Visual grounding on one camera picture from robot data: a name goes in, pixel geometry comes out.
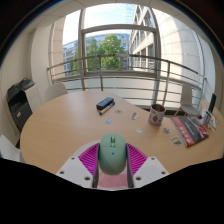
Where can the printed cup with strawberry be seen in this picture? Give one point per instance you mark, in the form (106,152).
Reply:
(156,116)

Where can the black cylindrical bottle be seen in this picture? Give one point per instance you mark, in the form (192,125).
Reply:
(212,102)

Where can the black and white printer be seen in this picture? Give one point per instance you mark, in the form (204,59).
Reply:
(21,100)

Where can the mint green computer mouse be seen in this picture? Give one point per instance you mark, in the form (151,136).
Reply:
(112,155)

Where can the white and blue booklet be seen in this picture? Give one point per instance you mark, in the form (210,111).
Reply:
(213,122)

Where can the blue whiteboard marker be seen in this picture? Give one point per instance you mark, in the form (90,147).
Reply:
(107,108)

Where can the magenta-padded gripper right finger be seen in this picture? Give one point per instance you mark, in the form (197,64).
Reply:
(148,170)

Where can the small pale sticker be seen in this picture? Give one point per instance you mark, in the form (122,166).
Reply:
(134,115)
(118,111)
(166,131)
(139,131)

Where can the red and blue magazine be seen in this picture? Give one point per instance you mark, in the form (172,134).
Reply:
(190,130)

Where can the white chair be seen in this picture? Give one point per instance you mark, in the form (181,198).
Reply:
(187,100)
(56,91)
(9,150)

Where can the small blue round sticker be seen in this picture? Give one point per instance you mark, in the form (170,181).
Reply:
(108,121)

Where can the blue and green sticker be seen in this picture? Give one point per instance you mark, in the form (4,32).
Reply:
(176,141)

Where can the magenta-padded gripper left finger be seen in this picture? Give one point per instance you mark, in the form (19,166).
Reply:
(75,170)

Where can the metal balcony railing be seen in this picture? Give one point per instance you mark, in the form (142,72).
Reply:
(133,71)

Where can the printed cup with blue rim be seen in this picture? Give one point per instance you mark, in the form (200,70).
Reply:
(206,119)

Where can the black whiteboard eraser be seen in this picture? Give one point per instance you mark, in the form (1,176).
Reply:
(105,103)

